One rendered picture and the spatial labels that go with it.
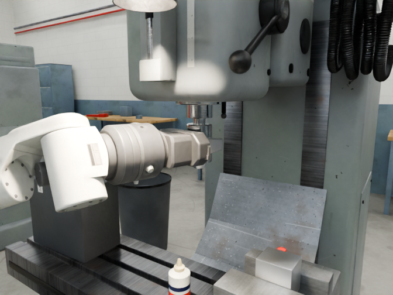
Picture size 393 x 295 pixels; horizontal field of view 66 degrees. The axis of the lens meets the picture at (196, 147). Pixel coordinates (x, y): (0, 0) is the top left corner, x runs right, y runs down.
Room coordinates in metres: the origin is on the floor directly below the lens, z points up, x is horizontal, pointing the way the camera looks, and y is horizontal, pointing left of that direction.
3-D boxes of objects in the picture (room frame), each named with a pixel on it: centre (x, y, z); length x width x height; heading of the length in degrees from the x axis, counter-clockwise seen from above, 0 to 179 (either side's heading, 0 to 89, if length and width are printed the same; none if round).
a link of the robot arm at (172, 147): (0.49, 0.06, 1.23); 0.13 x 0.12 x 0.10; 42
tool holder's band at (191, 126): (0.55, -0.01, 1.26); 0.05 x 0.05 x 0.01
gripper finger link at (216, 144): (0.53, -0.03, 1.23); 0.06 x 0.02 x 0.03; 132
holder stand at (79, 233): (0.79, 0.33, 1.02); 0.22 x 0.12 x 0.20; 58
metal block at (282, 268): (0.47, -0.14, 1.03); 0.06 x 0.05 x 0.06; 55
